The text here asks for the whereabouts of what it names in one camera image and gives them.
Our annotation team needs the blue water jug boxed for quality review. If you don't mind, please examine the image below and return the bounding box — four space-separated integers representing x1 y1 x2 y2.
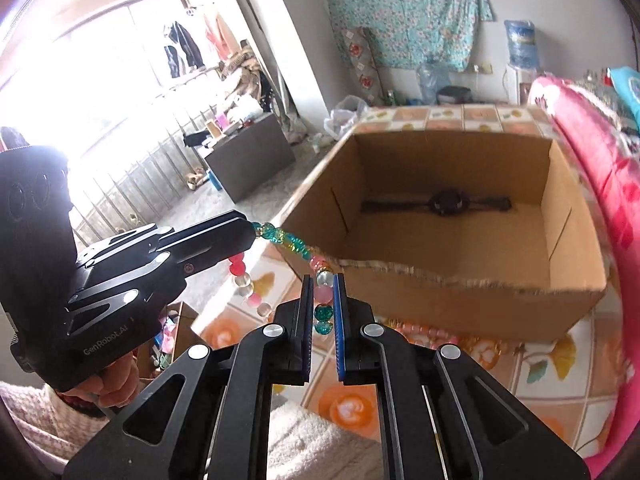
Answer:
503 19 542 71

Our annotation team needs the white plastic bag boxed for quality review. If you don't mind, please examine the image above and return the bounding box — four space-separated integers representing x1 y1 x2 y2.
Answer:
323 94 371 140

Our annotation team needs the pink hanging garment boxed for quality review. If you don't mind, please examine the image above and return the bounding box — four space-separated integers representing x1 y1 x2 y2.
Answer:
202 9 239 61

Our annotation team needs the person's left hand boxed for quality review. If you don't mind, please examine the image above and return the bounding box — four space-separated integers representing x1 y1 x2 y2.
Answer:
75 347 142 409

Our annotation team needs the blue printed quilt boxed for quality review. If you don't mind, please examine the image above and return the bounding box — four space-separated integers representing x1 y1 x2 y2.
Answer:
607 66 640 137

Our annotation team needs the pink floral blanket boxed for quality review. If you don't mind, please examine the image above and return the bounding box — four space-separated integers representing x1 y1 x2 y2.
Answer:
527 74 640 472

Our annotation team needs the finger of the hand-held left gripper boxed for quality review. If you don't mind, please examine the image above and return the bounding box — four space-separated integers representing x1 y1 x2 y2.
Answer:
75 211 250 266
64 222 259 333

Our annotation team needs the metal window railing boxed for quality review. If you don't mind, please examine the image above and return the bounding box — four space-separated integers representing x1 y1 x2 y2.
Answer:
69 109 222 252

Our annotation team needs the brown cardboard box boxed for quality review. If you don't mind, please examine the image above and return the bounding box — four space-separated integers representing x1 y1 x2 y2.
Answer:
279 127 609 344

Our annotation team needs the small cardboard box with clutter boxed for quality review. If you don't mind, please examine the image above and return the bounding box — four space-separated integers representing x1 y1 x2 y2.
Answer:
137 302 199 382

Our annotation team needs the black wristwatch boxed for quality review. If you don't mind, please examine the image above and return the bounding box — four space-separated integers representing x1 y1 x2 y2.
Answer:
360 188 514 218

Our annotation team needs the white water dispenser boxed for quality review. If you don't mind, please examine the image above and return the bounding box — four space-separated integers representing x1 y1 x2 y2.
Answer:
502 63 539 106

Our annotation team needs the pink bead bracelet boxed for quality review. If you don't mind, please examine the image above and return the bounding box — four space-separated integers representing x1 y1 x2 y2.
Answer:
384 321 507 362

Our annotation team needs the clear plastic bag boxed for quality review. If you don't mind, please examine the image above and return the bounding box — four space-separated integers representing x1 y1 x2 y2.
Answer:
415 62 452 106

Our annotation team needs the black pot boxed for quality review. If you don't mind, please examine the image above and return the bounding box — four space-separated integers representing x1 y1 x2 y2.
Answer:
435 85 474 107

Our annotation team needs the floral cushion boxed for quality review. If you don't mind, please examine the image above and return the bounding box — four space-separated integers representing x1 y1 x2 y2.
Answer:
340 25 384 107

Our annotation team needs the brown patterned hanging cloth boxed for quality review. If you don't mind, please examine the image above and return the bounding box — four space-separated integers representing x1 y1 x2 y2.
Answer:
219 39 267 107

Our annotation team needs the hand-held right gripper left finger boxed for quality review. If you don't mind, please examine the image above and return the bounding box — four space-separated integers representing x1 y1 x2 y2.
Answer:
62 275 315 480

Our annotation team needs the dark cabinet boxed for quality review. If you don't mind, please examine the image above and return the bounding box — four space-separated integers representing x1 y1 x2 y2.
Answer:
203 112 297 202

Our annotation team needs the dark hanging jacket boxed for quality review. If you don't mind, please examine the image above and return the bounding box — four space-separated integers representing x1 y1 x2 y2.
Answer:
163 20 206 79

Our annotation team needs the patterned tile-print tablecloth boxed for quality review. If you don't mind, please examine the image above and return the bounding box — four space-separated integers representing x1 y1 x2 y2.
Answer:
192 103 622 480

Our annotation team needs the white fluffy towel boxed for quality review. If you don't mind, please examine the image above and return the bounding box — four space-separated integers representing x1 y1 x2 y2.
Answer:
267 402 384 480

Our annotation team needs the teal floral hanging cloth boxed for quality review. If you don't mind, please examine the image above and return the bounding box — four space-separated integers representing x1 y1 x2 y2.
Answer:
322 0 497 73

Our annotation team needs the person's left forearm knit sleeve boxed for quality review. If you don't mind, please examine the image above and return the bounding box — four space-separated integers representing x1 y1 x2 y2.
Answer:
0 379 123 467

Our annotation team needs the multicolour glass bead bracelet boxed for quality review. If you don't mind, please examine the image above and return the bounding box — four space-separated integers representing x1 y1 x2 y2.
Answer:
227 220 337 337

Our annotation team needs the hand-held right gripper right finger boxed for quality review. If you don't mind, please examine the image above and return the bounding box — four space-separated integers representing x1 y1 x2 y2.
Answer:
333 273 592 480

